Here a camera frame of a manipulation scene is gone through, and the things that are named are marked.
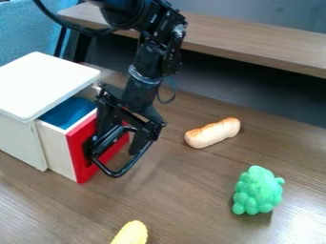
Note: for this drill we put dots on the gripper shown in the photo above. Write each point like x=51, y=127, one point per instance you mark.
x=138, y=98

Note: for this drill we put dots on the drawer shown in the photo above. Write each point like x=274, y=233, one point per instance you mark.
x=80, y=149

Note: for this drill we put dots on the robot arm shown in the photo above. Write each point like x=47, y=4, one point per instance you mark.
x=148, y=60

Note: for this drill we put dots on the toy bread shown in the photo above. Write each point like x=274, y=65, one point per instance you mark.
x=212, y=132

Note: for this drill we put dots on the yellow toy corn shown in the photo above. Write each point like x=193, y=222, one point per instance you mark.
x=131, y=234

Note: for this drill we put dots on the cabinet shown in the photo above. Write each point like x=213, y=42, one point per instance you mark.
x=38, y=82

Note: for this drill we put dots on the green toy grapes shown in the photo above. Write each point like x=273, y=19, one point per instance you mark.
x=256, y=190

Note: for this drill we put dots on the wooden bench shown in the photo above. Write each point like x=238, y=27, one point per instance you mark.
x=254, y=41

